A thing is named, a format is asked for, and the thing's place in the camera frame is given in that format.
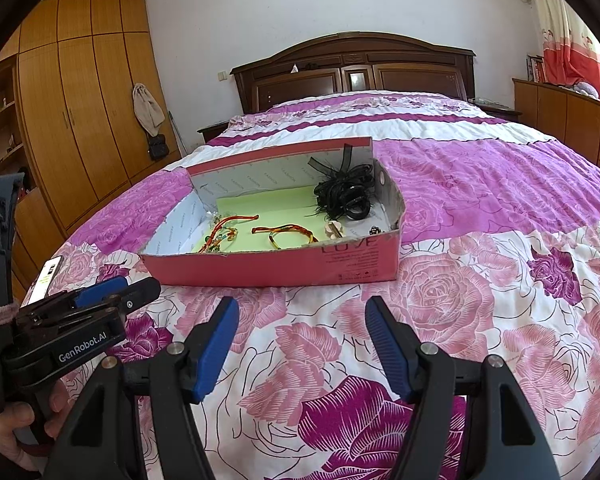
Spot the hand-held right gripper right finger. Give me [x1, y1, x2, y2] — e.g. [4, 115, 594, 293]
[365, 296, 563, 480]

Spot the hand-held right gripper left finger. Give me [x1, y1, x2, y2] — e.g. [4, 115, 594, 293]
[42, 296, 241, 480]

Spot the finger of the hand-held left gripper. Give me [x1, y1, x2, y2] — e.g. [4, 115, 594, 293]
[72, 279, 130, 310]
[107, 276, 162, 318]

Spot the pink cardboard box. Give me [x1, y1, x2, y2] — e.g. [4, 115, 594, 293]
[139, 136, 406, 289]

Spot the yellow red braided bracelet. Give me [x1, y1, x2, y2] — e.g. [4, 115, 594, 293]
[251, 224, 320, 250]

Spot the person's left hand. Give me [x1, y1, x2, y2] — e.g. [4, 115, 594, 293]
[0, 381, 72, 472]

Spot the smartphone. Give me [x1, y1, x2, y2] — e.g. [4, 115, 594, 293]
[27, 254, 65, 306]

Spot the black hanging bag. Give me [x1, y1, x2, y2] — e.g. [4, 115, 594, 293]
[147, 133, 170, 161]

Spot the green paper liner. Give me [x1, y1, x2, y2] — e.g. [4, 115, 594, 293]
[177, 185, 381, 256]

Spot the thin grey rod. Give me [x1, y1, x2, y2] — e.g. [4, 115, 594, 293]
[167, 110, 184, 157]

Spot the black feather hair accessory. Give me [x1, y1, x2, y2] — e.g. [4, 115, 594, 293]
[307, 143, 381, 222]

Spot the dark wooden nightstand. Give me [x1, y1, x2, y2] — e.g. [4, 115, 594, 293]
[196, 121, 230, 144]
[467, 97, 523, 122]

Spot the pink floral bedspread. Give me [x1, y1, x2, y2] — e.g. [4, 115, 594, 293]
[20, 91, 600, 480]

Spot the wooden wardrobe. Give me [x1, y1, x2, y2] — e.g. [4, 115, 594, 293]
[0, 0, 182, 281]

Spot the beige cloth bag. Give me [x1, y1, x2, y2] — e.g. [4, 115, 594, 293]
[132, 82, 165, 137]

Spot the dark wooden headboard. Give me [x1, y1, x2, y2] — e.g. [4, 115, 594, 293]
[230, 32, 476, 115]

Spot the low wooden cabinet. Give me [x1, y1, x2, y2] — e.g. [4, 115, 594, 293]
[512, 77, 600, 181]

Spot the floral red-hemmed curtain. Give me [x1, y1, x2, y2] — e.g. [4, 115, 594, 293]
[522, 0, 600, 102]

